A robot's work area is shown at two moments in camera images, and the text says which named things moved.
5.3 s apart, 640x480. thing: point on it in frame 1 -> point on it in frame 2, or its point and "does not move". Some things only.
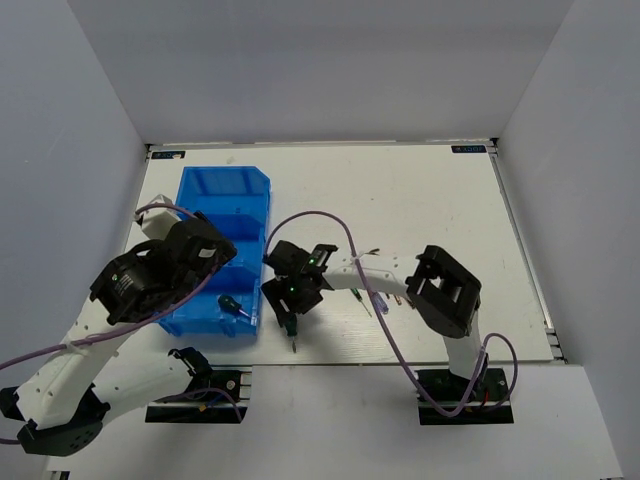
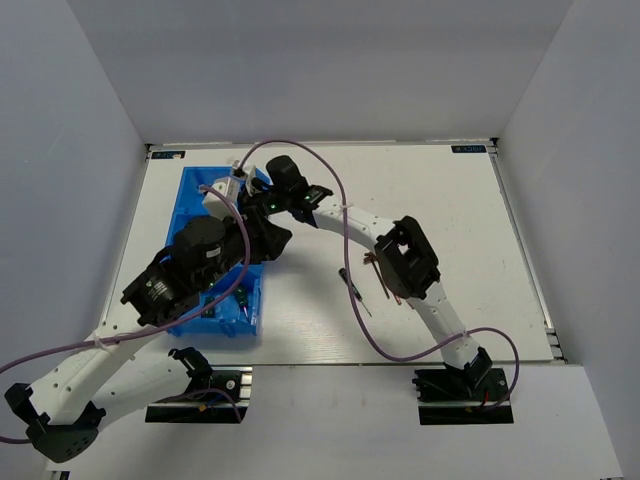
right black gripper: x=275 y=291 -> x=250 y=200
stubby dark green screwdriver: x=291 y=323 -> x=209 y=313
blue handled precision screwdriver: x=382 y=305 -> x=366 y=309
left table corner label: x=168 y=154 does not move
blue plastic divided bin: x=236 y=202 does not move
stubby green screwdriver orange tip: x=231 y=305 -> x=241 y=296
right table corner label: x=468 y=149 does not move
